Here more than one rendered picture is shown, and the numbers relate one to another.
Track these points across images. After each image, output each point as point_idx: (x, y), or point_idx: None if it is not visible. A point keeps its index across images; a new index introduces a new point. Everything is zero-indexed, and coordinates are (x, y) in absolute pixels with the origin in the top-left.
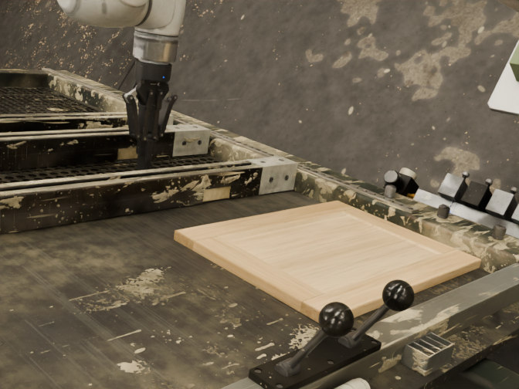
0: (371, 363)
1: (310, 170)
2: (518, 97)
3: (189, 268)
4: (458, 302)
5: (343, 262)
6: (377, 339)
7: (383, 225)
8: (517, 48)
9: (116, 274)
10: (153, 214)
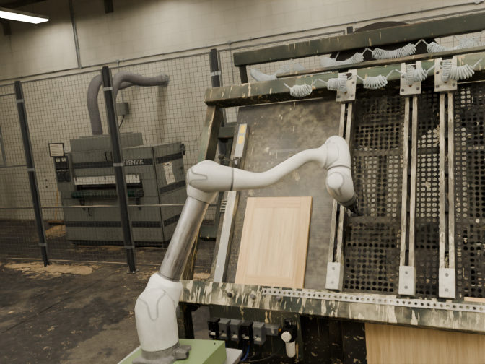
0: None
1: (322, 295)
2: (226, 352)
3: (293, 188)
4: (224, 230)
5: (264, 231)
6: (231, 191)
7: (273, 279)
8: (219, 344)
9: (302, 167)
10: None
